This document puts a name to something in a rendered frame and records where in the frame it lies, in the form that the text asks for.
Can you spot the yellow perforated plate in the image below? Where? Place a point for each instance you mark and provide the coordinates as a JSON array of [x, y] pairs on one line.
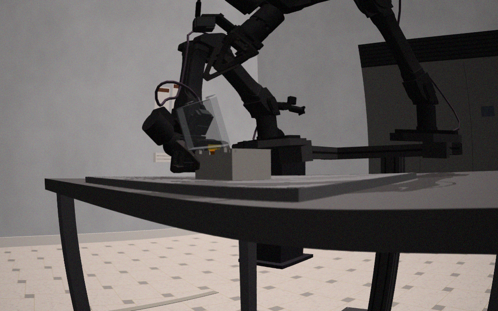
[[250, 144]]

